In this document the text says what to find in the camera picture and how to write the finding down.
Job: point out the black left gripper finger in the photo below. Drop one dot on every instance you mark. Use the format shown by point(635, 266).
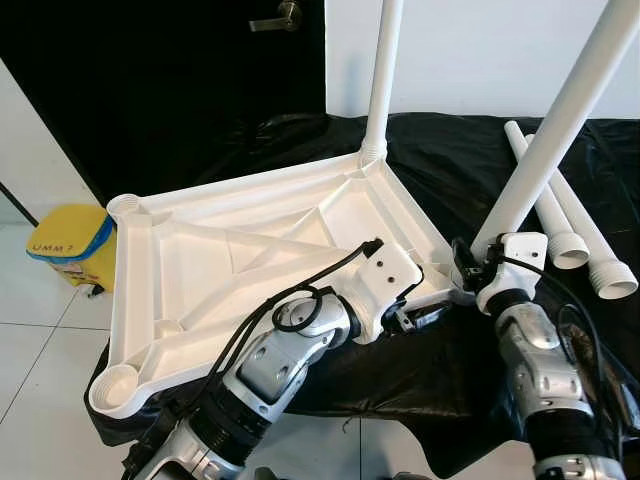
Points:
point(416, 270)
point(430, 315)

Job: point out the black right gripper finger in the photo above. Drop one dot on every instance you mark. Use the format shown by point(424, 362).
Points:
point(463, 265)

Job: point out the white plastic table leg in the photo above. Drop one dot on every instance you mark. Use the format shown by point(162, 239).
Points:
point(560, 120)
point(615, 280)
point(383, 70)
point(567, 250)

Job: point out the white plastic table top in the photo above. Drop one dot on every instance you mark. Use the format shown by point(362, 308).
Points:
point(220, 240)

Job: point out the black plastic cover sheet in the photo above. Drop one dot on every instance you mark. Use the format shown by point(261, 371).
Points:
point(450, 160)

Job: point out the black door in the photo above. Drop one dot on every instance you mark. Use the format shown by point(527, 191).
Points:
point(150, 90)

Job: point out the yellow bin with blue band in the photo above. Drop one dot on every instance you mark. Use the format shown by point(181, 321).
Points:
point(70, 250)

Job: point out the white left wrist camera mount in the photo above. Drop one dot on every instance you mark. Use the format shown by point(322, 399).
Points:
point(385, 275)

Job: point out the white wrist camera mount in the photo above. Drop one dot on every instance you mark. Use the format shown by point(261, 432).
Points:
point(385, 275)
point(520, 255)

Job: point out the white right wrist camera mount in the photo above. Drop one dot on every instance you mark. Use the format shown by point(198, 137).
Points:
point(520, 255)

